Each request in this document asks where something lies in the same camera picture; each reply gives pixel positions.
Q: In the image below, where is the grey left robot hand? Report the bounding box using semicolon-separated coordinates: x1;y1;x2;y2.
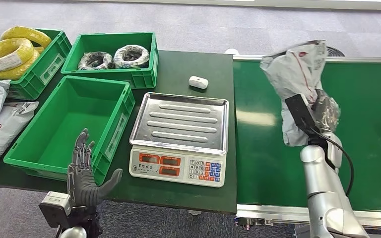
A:
66;128;124;208

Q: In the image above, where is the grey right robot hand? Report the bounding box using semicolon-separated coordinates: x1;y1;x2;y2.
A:
312;88;341;134

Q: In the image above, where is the grey-white poly mailer package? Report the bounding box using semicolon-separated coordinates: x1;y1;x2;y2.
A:
259;40;329;147

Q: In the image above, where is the green conveyor belt machine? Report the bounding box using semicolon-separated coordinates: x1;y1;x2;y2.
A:
232;55;381;231

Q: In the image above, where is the black ribbed round object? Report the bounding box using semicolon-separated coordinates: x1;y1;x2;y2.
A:
325;46;345;57

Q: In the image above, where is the empty green plastic crate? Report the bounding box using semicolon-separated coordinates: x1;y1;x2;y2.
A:
3;75;136;184

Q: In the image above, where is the white electronic scale, steel tray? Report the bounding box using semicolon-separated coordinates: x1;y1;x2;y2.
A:
128;92;230;188

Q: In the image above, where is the green crate with yellow coils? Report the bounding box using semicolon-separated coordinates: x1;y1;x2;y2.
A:
0;28;72;101

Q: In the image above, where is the small white plastic case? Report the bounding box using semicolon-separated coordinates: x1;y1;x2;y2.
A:
188;75;209;90

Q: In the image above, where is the green crate with wrapped coils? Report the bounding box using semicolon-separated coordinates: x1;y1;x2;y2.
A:
61;32;159;90

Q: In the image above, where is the black right wrist camera bracket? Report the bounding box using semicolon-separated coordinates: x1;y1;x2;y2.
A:
285;93;325;140

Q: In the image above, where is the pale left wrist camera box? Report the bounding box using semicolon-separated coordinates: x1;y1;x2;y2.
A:
38;191;73;228

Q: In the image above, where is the yellow wire coil with label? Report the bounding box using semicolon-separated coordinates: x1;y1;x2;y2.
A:
0;38;35;72

